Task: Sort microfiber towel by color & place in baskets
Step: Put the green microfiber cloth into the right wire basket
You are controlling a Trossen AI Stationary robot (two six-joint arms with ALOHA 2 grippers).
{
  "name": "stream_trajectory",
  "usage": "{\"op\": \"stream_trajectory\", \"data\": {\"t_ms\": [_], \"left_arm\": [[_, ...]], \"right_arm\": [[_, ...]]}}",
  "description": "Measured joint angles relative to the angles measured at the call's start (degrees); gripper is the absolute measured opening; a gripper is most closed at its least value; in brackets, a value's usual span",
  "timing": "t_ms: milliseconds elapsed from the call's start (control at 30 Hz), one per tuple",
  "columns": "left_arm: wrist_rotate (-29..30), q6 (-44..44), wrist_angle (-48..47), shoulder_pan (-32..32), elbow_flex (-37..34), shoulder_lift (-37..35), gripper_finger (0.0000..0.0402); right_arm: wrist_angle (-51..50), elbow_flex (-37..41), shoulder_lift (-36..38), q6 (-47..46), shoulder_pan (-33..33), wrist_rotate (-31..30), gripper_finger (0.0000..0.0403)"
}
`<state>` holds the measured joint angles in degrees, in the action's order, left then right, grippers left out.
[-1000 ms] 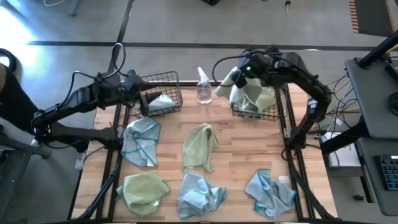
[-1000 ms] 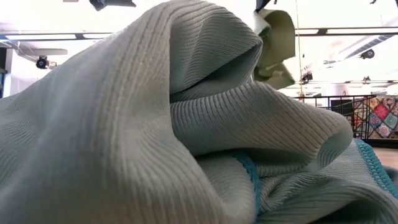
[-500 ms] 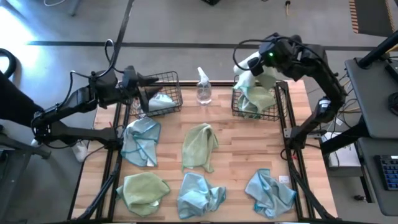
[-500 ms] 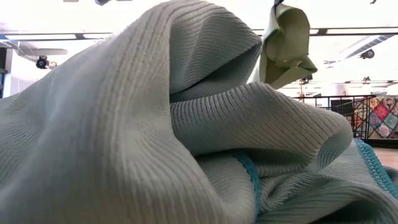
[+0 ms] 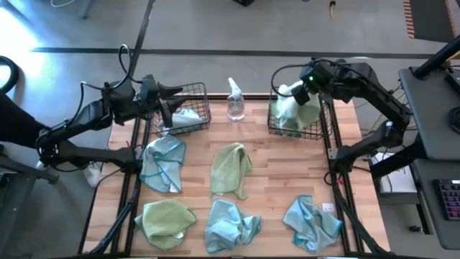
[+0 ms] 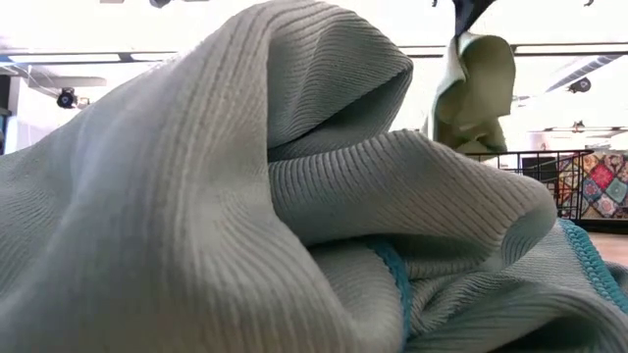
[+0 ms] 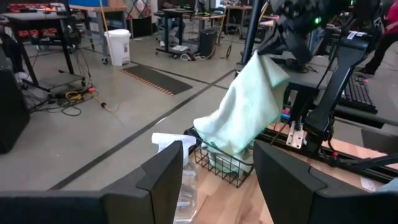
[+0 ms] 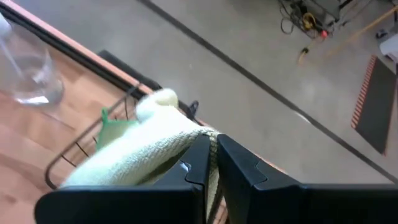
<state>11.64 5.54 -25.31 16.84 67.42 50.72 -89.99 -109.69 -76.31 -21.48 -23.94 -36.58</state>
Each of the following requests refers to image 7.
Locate clear plastic spray bottle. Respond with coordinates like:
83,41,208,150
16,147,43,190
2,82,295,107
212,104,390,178
150,132,199,224

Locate dark floor mat orange edge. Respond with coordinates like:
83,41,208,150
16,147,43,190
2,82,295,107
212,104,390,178
120,63,193,96

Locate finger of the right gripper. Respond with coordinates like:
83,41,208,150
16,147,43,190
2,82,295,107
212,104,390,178
285,30,314,67
257,22,292,57

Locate colourful patchwork quilt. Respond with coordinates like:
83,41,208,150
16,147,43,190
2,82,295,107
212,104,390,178
125,0,154,20

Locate silver metal bracket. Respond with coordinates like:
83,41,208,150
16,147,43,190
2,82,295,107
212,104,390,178
285,120,306,149

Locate tangled floor cables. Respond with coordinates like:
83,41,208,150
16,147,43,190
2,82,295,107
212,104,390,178
29,86,97,118

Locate dark wire basket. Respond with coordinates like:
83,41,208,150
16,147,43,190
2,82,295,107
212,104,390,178
183,125,256,189

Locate white trash can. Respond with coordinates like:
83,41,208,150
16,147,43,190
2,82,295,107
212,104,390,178
103,28,132,67

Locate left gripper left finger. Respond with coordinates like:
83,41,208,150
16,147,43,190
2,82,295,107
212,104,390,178
101,140,185,224

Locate blue microfiber towel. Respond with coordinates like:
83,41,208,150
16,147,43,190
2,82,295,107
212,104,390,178
359,176,398,193

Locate black desk pole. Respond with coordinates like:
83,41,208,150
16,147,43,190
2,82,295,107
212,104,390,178
241,0,266,68

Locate large black box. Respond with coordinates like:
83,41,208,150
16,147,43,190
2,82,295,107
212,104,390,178
0,46,31,156

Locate black keyboard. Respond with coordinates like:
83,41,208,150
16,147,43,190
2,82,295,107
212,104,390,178
340,73,379,114

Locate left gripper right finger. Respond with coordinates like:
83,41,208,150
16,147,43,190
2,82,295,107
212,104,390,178
252,139,340,224

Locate black metal table frame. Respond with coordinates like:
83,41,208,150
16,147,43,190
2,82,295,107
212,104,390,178
257,126,398,185

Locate black work table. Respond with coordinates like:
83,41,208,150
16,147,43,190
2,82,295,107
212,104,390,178
0,9,88,94

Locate wooden work table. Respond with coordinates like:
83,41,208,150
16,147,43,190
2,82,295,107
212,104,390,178
68,2,130,57

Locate green microfiber towel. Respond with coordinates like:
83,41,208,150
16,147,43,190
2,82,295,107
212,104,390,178
192,50,290,156
205,141,255,175

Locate yellow extension cable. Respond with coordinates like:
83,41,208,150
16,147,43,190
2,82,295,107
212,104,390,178
98,0,122,113

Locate black computer tower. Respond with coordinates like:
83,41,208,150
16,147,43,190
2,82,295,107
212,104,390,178
198,27,219,58

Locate black standing desk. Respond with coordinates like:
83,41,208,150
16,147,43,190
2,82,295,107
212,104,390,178
154,7,225,60

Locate person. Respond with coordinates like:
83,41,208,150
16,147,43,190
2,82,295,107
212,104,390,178
361,0,398,78

